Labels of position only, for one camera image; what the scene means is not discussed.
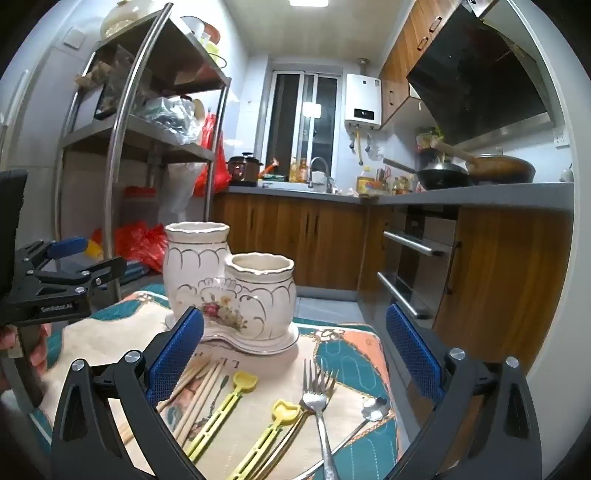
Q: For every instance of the yellow oil bottle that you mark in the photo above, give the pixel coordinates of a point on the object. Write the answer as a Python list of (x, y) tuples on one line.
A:
[(366, 184)]

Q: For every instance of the red plastic bags pile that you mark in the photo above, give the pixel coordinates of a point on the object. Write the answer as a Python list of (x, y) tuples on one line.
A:
[(138, 244)]

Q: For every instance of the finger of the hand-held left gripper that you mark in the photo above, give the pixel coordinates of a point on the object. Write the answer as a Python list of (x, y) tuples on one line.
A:
[(101, 270), (69, 247)]

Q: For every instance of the amber bottle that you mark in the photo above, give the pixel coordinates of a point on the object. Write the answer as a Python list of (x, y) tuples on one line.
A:
[(300, 171)]

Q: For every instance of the red electric cooker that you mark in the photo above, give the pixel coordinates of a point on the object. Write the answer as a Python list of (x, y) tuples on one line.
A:
[(244, 168)]

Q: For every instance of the metal fork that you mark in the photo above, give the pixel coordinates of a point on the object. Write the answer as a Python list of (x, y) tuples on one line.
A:
[(329, 387), (323, 438)]

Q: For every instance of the black range hood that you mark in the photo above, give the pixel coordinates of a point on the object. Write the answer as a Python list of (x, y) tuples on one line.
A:
[(480, 78)]

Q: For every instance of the white water heater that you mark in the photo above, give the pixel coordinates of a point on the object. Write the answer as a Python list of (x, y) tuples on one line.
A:
[(362, 97)]

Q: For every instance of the yellow plastic utensil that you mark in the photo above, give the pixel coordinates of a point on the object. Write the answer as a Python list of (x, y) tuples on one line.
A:
[(217, 417), (258, 443)]

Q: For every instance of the person's left hand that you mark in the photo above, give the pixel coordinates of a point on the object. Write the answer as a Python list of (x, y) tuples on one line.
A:
[(40, 350)]

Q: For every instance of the wooden base cabinets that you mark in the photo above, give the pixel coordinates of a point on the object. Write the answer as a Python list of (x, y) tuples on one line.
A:
[(323, 240)]

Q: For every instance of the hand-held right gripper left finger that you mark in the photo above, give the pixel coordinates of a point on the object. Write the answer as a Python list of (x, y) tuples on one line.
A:
[(178, 355)]

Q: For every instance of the white wall socket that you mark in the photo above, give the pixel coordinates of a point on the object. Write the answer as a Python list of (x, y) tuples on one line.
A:
[(560, 138)]

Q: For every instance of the white hanging plastic bag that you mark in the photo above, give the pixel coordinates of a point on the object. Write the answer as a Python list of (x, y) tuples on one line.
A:
[(182, 194)]

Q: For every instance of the metal shelf rack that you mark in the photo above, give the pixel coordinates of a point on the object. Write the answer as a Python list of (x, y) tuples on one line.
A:
[(117, 134)]

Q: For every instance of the wooden wall cabinet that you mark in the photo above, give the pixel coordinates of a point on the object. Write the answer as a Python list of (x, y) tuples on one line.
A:
[(401, 60)]

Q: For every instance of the white wall switch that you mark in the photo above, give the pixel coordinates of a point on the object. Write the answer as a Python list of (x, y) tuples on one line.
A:
[(74, 38)]

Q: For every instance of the grey kitchen countertop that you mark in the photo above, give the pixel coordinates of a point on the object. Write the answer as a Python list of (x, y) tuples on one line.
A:
[(461, 198)]

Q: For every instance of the red flat box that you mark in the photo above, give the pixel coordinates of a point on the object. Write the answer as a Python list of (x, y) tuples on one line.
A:
[(141, 191)]

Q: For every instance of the metal flower-shaped spoon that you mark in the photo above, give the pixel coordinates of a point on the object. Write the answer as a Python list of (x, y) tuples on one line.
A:
[(374, 407)]

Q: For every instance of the yellow plastic item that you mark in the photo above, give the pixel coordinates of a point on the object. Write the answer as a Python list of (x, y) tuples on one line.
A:
[(96, 249)]

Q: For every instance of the cream ceramic utensil holder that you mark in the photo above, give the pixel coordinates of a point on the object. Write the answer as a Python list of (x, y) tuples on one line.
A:
[(258, 295)]

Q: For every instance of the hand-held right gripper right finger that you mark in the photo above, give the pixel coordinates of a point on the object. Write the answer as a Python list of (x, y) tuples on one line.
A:
[(413, 353)]

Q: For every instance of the yellow-green container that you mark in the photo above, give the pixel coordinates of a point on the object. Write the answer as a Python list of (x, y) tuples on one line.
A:
[(214, 53)]

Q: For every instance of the black wok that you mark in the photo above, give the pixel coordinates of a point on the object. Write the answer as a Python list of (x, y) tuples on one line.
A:
[(441, 177)]

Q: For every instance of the built-in steel drawer appliance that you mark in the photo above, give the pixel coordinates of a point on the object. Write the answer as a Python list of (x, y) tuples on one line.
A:
[(415, 263)]

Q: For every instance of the window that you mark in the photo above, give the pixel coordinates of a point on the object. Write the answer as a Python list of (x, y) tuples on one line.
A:
[(281, 120)]

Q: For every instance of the white kettle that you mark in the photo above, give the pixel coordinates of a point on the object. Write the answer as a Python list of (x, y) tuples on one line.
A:
[(568, 174)]

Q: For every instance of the printed tablecloth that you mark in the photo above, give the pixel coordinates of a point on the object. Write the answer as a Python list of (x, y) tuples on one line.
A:
[(277, 369)]

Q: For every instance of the stack of bowls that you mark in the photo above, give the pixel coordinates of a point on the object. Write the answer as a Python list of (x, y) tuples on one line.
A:
[(198, 27)]

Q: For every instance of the ceiling light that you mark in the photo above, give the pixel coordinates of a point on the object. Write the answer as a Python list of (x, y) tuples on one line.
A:
[(309, 2)]

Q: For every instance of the metal faucet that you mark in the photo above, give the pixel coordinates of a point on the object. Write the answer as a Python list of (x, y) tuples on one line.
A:
[(318, 161)]

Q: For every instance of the colourful packet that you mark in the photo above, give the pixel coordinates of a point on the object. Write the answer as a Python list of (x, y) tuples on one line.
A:
[(427, 138)]

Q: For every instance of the clear plastic bag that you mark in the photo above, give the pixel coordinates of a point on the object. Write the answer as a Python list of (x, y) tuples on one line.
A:
[(173, 117)]

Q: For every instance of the red hanging plastic bag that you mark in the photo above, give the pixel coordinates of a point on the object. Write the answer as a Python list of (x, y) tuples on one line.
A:
[(210, 175)]

